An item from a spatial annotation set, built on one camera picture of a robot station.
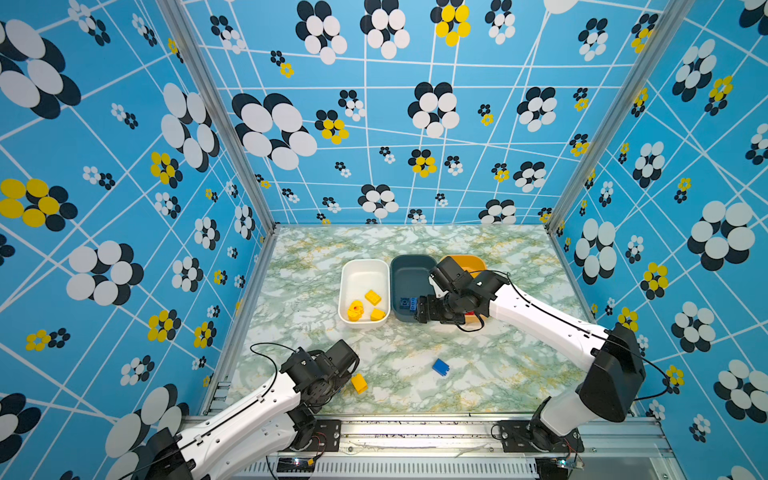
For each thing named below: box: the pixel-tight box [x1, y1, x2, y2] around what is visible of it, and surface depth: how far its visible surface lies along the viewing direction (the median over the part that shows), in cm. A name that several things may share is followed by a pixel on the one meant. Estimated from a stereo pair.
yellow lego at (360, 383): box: [352, 373, 368, 394], surface depth 82 cm
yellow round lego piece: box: [347, 300, 364, 322], surface depth 95 cm
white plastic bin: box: [338, 259, 391, 325], surface depth 100 cm
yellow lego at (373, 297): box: [364, 290, 382, 306], surface depth 101 cm
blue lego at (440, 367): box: [432, 358, 450, 377], surface depth 86 cm
